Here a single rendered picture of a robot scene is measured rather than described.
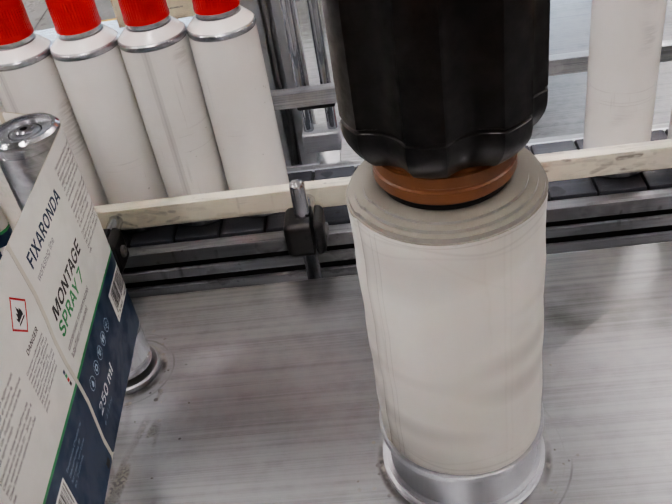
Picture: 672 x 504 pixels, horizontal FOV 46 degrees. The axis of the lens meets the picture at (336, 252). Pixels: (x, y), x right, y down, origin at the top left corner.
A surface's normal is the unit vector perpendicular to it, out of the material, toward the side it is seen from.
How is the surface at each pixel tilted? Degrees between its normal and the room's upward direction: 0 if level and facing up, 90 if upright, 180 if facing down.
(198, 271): 90
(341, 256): 90
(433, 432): 89
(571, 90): 0
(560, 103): 0
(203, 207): 90
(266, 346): 0
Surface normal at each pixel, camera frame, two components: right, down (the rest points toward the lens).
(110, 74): 0.65, 0.39
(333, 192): 0.00, 0.61
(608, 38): -0.66, 0.53
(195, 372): -0.14, -0.78
